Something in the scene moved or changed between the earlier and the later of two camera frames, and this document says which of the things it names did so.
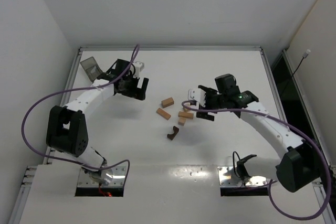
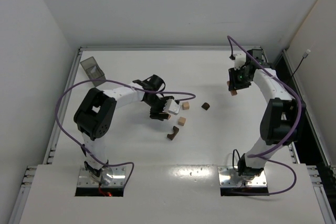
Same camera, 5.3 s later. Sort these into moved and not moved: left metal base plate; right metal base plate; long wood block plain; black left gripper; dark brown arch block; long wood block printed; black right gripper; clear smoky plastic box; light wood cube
Moved: black left gripper; black right gripper; long wood block plain
Not moved: long wood block printed; dark brown arch block; right metal base plate; left metal base plate; light wood cube; clear smoky plastic box
